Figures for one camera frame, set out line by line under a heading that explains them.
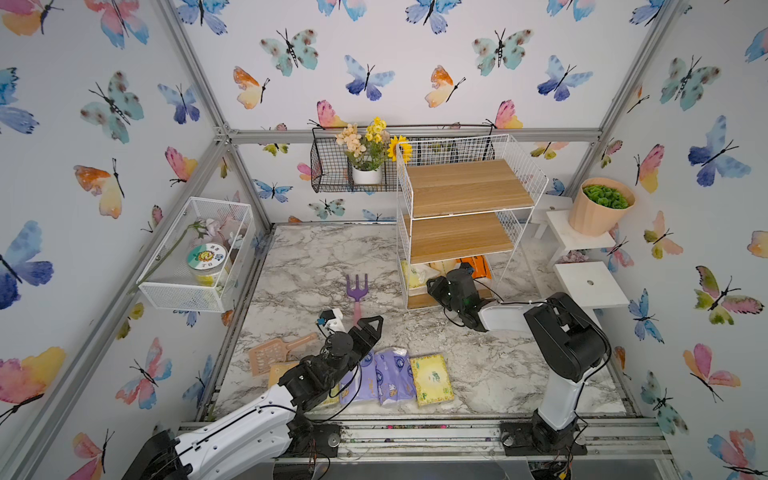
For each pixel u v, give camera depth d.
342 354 0.59
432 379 0.79
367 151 0.87
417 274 0.99
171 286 0.62
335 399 0.76
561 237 0.87
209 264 0.64
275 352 0.89
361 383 0.77
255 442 0.51
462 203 0.69
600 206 0.77
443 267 1.01
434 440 0.76
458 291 0.76
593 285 0.85
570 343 0.50
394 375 0.81
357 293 1.02
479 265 0.98
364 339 0.68
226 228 0.79
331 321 0.72
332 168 0.91
